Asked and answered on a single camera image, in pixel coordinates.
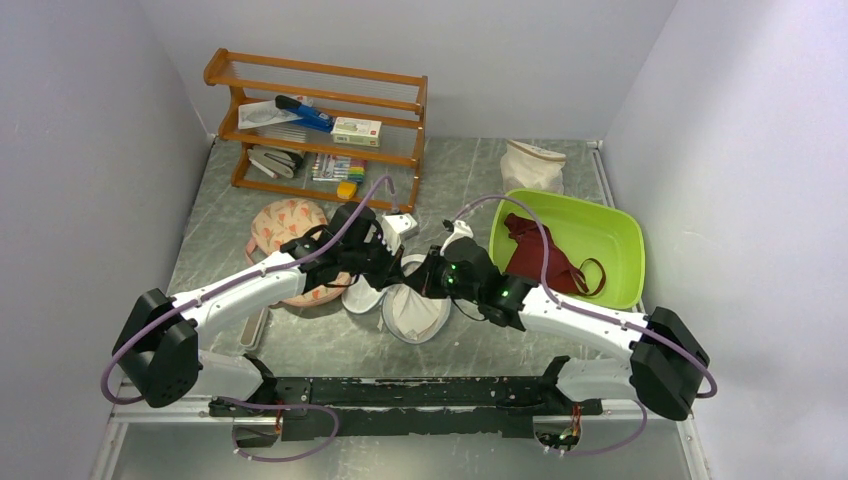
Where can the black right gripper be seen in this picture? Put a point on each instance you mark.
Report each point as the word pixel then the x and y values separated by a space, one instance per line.
pixel 424 278

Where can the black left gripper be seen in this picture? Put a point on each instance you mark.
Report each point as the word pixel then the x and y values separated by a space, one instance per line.
pixel 391 272

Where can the white mesh laundry bag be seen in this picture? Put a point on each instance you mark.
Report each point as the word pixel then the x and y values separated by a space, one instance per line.
pixel 407 315

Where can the dark red bra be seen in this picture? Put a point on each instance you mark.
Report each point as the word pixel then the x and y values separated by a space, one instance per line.
pixel 563 276

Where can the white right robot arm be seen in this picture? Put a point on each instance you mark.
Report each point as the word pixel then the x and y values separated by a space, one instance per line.
pixel 650 358

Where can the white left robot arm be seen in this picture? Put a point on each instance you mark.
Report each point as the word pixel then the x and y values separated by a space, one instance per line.
pixel 159 347

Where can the floral print bra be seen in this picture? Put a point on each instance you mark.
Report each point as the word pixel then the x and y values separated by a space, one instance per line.
pixel 280 222

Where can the yellow small block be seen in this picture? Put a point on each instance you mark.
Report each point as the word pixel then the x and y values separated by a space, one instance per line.
pixel 347 190

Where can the coloured marker pack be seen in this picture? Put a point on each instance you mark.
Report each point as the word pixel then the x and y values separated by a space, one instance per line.
pixel 334 168

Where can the orange wooden shelf rack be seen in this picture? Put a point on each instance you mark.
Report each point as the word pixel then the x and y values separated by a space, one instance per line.
pixel 397 101

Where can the white green small box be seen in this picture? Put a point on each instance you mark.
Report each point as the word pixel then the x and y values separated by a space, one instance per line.
pixel 354 131

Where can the grey black stapler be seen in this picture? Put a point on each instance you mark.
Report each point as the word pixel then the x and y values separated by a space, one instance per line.
pixel 283 162

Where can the white flat case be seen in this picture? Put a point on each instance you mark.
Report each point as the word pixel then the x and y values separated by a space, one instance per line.
pixel 253 329

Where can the blue stapler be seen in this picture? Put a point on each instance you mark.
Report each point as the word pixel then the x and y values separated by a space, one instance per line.
pixel 308 116

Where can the lime green plastic basin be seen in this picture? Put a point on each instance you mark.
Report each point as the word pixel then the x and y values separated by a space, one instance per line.
pixel 582 229

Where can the white paper booklet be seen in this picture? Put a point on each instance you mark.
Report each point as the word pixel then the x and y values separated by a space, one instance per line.
pixel 263 113

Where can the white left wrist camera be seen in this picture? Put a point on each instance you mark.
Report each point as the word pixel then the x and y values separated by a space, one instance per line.
pixel 396 228

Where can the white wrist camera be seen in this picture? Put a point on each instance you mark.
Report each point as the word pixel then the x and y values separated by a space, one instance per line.
pixel 396 228
pixel 457 230

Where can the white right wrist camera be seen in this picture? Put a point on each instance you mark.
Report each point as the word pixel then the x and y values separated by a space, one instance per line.
pixel 457 230

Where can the beige drawstring pouch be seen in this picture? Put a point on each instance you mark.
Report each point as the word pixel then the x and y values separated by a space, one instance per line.
pixel 527 166

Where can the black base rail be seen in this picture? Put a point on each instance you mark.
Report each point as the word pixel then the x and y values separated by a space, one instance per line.
pixel 313 407

